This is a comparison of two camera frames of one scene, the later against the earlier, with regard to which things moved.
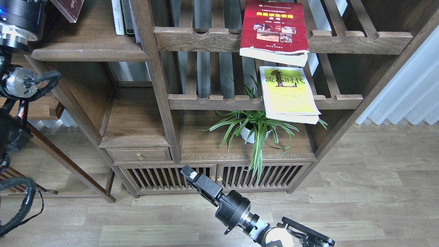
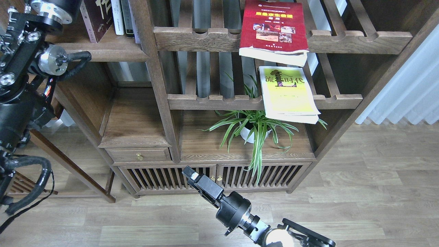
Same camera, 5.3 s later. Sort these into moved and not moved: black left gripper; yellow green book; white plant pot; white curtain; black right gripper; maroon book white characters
Moved: maroon book white characters; black left gripper
Not moved: yellow green book; black right gripper; white plant pot; white curtain
